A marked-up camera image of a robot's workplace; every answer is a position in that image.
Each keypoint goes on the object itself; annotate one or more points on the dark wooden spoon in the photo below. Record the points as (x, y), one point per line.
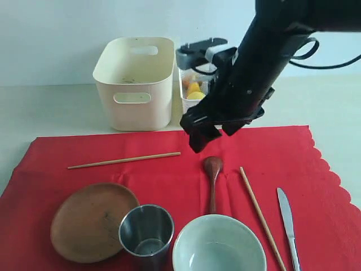
(212, 166)

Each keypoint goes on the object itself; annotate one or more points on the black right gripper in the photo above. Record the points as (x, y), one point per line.
(242, 83)

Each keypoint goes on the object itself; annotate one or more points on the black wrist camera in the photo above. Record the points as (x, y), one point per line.
(192, 55)

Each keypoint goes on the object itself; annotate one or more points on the yellow lemon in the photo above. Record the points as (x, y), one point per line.
(196, 95)

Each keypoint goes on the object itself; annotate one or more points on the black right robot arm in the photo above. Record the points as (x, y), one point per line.
(312, 16)

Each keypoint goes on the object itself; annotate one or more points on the stainless steel cup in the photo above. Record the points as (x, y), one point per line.
(146, 233)

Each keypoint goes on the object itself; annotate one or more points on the brown wooden plate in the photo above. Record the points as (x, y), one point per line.
(85, 227)

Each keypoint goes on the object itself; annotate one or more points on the brown egg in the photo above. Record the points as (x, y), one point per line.
(186, 81)

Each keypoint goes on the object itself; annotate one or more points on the wooden chopstick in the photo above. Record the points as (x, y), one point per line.
(126, 160)
(262, 220)

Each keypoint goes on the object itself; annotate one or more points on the pale green ceramic bowl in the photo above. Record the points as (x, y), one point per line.
(217, 242)

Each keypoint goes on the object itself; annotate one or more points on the red table cloth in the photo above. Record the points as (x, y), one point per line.
(326, 224)

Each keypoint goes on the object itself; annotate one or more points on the yellow cheese wedge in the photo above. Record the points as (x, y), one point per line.
(193, 87)

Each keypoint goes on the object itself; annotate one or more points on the cream plastic bin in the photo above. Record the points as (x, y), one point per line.
(134, 79)

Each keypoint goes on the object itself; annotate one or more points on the white perforated plastic basket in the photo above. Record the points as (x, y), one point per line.
(203, 80)

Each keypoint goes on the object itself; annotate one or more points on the steel table knife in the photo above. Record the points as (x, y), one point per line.
(287, 217)

